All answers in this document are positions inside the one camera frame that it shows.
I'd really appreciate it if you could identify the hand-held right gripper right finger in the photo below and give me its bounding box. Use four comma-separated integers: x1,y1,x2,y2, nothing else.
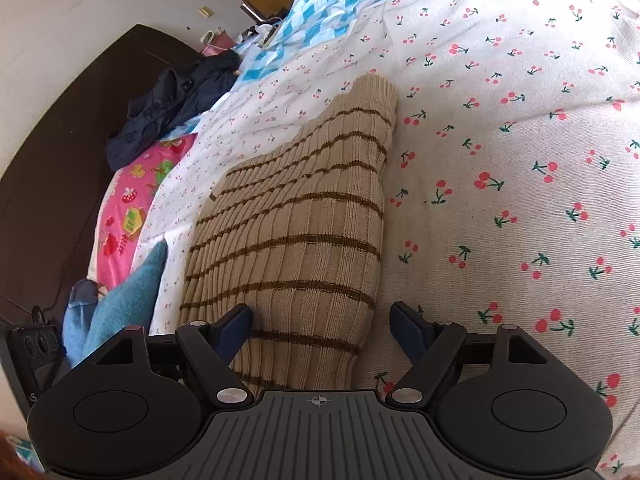
389,301,549,406

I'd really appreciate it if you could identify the dark navy jacket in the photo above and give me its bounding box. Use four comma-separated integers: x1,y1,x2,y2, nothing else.
106,50,243,172

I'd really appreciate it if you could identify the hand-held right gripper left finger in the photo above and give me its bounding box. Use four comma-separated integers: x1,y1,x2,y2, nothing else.
92,304,254,407

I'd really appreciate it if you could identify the beige brown-striped knit sweater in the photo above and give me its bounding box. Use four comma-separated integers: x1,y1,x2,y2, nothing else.
180,74,401,391

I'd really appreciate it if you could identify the pink printed pillow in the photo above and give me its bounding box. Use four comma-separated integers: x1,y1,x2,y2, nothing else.
87,132,201,286

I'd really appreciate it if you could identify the blue white checkered quilt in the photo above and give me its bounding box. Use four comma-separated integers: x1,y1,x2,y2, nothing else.
232,0,506,83

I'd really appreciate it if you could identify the teal fuzzy towel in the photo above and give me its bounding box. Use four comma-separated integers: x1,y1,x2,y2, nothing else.
82,240,169,363

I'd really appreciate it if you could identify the white cherry-print bed sheet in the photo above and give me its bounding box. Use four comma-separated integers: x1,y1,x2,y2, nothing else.
147,0,640,480

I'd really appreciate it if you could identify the dark brown headboard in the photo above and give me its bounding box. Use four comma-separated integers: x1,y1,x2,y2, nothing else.
0,23,201,326

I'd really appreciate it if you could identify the dark nightstand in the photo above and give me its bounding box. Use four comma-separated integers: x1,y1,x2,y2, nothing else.
235,14,288,45

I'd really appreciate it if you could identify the pink bag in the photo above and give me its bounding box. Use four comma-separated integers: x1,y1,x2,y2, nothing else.
201,30,236,56

